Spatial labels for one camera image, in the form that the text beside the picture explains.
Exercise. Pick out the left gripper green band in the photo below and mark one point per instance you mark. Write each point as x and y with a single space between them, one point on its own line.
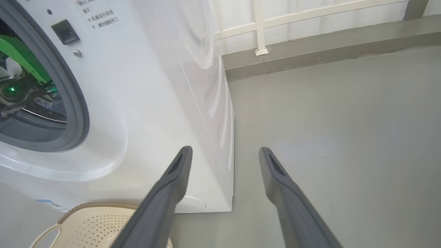
24 57

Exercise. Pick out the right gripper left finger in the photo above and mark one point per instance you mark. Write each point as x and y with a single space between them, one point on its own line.
158 213

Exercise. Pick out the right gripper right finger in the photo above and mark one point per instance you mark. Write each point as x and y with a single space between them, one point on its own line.
296 217

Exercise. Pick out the white front-load washing machine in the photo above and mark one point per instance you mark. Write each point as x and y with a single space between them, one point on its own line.
155 103

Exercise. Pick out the round white filter cover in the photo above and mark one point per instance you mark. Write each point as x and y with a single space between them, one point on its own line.
193 205

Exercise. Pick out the small silver screw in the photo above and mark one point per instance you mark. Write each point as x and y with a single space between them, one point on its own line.
77 53

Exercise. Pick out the cream perforated laundry basket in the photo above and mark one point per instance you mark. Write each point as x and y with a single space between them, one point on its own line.
93 227

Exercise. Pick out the perforated stainless steel drum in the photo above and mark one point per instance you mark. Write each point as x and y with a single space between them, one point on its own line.
44 120

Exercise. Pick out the black text warning sticker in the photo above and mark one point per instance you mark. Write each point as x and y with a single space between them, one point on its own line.
100 17

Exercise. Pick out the blue white energy label sticker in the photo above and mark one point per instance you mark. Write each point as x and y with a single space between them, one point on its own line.
51 205

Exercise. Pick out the white metal railing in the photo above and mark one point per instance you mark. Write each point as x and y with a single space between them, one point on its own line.
260 27

